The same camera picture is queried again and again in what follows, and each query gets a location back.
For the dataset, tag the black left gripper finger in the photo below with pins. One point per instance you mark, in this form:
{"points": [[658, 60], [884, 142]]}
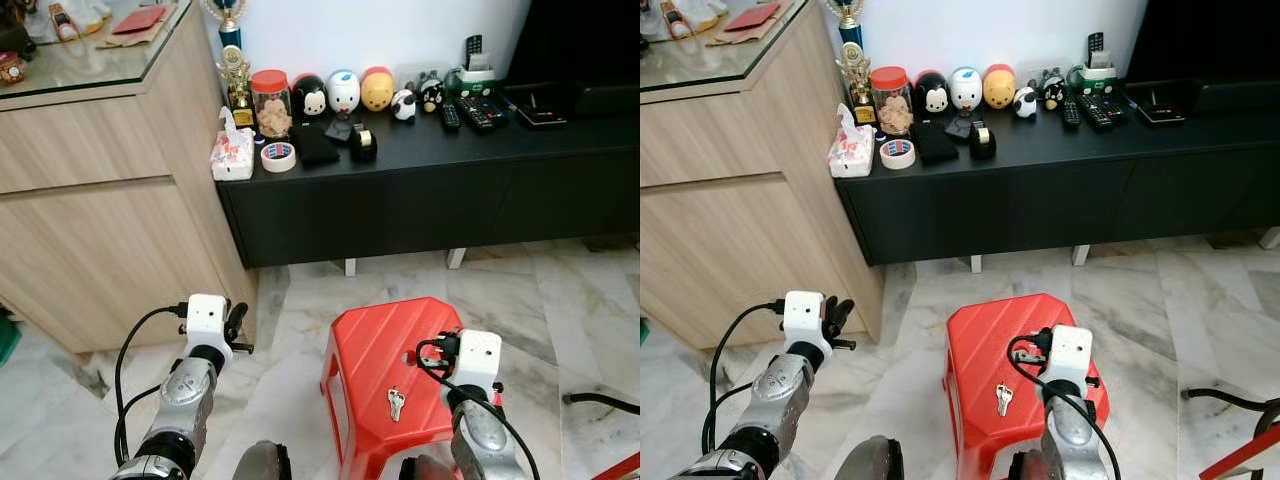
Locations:
{"points": [[846, 344], [243, 346], [240, 315], [843, 312]]}

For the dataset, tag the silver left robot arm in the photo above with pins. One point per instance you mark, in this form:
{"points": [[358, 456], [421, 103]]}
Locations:
{"points": [[775, 395], [185, 400]]}

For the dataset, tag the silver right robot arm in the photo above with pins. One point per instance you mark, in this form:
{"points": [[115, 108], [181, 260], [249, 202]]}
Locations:
{"points": [[1070, 435], [480, 435]]}

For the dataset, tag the small silver keys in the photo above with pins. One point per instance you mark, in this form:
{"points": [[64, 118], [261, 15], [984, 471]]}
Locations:
{"points": [[1004, 400], [397, 403]]}

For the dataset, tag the red plastic stool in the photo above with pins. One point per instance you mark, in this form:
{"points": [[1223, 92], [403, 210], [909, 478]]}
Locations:
{"points": [[985, 345], [375, 350]]}

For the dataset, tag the grey robot right leg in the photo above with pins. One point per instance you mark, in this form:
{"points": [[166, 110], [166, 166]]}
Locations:
{"points": [[425, 470], [1028, 467]]}

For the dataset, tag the grey robot leg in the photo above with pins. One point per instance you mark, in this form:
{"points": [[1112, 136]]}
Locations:
{"points": [[870, 462], [425, 470], [1028, 467], [262, 465]]}

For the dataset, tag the grey robot left leg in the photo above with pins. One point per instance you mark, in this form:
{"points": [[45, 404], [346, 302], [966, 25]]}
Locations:
{"points": [[870, 462], [262, 465]]}

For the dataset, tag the light wooden cabinet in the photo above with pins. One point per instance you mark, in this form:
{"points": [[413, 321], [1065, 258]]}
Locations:
{"points": [[100, 230], [740, 230]]}

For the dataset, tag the black low sideboard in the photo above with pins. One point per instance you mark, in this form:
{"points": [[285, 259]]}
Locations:
{"points": [[430, 200], [1050, 195]]}

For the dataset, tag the pink white tissue pack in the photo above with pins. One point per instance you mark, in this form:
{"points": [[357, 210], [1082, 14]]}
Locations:
{"points": [[850, 152], [232, 155]]}

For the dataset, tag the white tape roll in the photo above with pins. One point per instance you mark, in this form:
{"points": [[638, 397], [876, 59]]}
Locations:
{"points": [[897, 154], [278, 157]]}

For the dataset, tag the black pouch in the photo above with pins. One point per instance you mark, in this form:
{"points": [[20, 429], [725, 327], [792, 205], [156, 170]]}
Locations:
{"points": [[318, 145], [937, 143]]}

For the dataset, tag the black tape dispenser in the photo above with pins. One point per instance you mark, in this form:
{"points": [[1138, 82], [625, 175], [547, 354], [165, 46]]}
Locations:
{"points": [[982, 142], [363, 147]]}

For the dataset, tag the small black wedge stand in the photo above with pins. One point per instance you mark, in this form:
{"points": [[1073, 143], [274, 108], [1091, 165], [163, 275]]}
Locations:
{"points": [[962, 127], [343, 130]]}

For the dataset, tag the clear jar red lid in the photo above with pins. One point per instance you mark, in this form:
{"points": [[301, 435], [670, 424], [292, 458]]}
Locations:
{"points": [[271, 105], [892, 102]]}

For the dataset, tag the green object on floor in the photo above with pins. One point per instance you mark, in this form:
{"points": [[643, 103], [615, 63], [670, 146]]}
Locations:
{"points": [[8, 340]]}

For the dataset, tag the small gold trophy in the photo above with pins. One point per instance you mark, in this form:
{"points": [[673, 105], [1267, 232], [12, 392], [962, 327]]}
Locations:
{"points": [[858, 85], [238, 90]]}

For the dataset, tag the black mouse plush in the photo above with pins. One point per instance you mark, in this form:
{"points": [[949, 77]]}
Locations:
{"points": [[310, 97], [932, 94]]}

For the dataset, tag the slim black remote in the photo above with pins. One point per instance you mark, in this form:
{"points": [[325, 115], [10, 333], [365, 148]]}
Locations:
{"points": [[450, 115], [1071, 113]]}

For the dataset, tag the small white black plush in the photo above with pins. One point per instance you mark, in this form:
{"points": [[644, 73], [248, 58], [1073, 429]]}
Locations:
{"points": [[1025, 103], [404, 105]]}

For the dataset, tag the wide black remote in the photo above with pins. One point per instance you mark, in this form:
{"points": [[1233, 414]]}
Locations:
{"points": [[484, 112], [1104, 110]]}

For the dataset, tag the white duck plush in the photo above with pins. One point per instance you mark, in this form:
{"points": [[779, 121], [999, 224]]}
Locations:
{"points": [[343, 92], [965, 90]]}

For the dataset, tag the yellow bear plush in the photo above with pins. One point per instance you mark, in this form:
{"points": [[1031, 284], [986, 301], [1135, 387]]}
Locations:
{"points": [[377, 90], [999, 88]]}

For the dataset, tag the flat black box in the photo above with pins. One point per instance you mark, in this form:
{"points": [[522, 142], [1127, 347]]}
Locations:
{"points": [[541, 115], [1158, 107]]}

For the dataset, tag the green white remote holder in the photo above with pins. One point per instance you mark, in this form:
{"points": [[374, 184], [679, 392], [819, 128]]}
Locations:
{"points": [[475, 75], [1097, 72]]}

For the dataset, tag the brown envelope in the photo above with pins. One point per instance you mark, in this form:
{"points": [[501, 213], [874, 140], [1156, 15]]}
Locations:
{"points": [[775, 36], [160, 38]]}

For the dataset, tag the tall trophy blue stem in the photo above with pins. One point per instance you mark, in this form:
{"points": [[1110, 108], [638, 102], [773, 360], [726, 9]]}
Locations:
{"points": [[229, 20], [850, 18]]}

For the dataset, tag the red envelope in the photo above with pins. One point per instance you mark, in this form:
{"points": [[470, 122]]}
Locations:
{"points": [[752, 16], [140, 19]]}

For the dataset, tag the small round patterned tin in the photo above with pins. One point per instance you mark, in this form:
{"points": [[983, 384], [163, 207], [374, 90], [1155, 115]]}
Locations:
{"points": [[11, 68]]}

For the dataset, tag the orange white small object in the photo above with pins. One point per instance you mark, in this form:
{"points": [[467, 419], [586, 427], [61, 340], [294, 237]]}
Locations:
{"points": [[678, 18], [62, 20]]}

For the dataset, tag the black television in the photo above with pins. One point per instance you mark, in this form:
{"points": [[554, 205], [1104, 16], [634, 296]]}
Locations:
{"points": [[1210, 40], [580, 40]]}

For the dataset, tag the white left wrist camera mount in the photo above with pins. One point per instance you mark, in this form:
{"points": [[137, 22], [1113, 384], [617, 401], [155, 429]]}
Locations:
{"points": [[207, 320], [803, 317]]}

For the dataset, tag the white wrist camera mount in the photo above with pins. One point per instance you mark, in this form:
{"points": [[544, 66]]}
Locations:
{"points": [[803, 317], [207, 320], [479, 358], [1070, 355]]}

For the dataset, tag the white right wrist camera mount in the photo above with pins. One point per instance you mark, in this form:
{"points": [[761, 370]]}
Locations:
{"points": [[1070, 355], [479, 358]]}

